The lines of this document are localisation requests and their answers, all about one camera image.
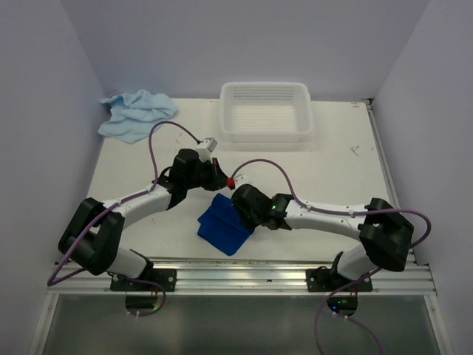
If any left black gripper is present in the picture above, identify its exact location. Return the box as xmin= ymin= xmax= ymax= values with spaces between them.
xmin=184 ymin=157 xmax=228 ymax=191

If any dark blue towel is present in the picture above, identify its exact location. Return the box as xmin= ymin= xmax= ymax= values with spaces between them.
xmin=197 ymin=194 xmax=254 ymax=256

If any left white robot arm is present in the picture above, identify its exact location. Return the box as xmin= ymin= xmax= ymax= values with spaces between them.
xmin=47 ymin=149 xmax=228 ymax=291

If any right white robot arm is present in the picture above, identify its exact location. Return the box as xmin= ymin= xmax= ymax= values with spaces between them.
xmin=231 ymin=183 xmax=414 ymax=292

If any white perforated plastic basket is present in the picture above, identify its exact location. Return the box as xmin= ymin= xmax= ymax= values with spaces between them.
xmin=219 ymin=81 xmax=314 ymax=143

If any light blue towel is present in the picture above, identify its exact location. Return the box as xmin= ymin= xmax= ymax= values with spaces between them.
xmin=98 ymin=89 xmax=178 ymax=144

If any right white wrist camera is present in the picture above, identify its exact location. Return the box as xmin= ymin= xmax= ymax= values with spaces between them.
xmin=234 ymin=175 xmax=248 ymax=188

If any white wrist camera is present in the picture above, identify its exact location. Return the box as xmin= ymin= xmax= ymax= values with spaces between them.
xmin=234 ymin=175 xmax=248 ymax=188
xmin=195 ymin=138 xmax=218 ymax=162

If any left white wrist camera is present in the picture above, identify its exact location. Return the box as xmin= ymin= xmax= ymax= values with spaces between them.
xmin=195 ymin=138 xmax=218 ymax=162

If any purple cable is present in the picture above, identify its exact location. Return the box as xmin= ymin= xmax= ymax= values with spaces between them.
xmin=332 ymin=310 xmax=381 ymax=355
xmin=125 ymin=280 xmax=167 ymax=317
xmin=46 ymin=121 xmax=203 ymax=288
xmin=232 ymin=158 xmax=433 ymax=355

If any aluminium mounting rail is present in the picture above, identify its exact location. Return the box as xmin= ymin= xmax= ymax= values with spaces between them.
xmin=47 ymin=258 xmax=437 ymax=297

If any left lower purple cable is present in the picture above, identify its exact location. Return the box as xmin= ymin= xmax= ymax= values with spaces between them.
xmin=125 ymin=280 xmax=167 ymax=317

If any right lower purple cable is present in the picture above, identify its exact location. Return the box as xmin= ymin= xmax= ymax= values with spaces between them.
xmin=332 ymin=310 xmax=381 ymax=355

